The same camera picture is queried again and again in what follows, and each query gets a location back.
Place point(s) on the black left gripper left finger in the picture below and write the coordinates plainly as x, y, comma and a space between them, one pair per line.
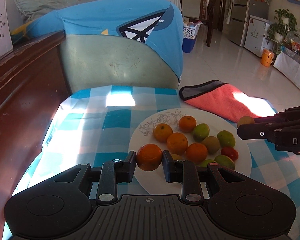
113, 172

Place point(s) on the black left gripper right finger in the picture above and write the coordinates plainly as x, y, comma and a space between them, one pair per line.
185, 173

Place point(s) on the brown kiwi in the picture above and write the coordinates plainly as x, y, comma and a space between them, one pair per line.
245, 120
212, 144
176, 157

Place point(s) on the orange tangerine back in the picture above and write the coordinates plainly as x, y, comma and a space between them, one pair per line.
196, 153

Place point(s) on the orange tangerine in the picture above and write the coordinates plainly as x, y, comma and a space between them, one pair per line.
177, 143
187, 124
149, 157
162, 132
196, 153

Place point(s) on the brown kiwi back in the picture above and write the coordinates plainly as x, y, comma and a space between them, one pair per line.
212, 144

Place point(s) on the green jujube back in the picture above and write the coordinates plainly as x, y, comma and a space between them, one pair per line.
200, 132

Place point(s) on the green jujube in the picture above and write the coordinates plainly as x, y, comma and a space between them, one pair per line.
200, 132
226, 139
225, 161

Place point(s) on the red tomato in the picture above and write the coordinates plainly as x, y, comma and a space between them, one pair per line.
230, 152

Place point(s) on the green round fruit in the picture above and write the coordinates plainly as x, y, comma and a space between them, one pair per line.
205, 163

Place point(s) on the white decorated plate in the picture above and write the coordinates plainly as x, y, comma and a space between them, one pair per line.
188, 134

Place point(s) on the blue checkered tablecloth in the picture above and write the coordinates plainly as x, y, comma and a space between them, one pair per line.
95, 125

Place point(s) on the orange smiley bucket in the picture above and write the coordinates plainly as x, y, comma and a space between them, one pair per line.
267, 57

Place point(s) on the small white fridge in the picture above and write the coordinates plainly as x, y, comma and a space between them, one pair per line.
256, 38

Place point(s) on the potted green plant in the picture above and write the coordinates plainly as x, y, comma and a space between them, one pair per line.
285, 21

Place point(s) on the wooden headboard furniture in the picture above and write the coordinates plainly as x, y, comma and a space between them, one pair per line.
32, 86

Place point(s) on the blue green cushioned chair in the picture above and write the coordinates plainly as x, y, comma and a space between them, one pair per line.
115, 42

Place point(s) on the white laundry basket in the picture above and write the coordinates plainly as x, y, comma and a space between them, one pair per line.
190, 30

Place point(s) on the silver refrigerator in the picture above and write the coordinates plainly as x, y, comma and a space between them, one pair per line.
241, 10

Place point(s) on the dark wooden chair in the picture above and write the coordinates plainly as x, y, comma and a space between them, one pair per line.
210, 12

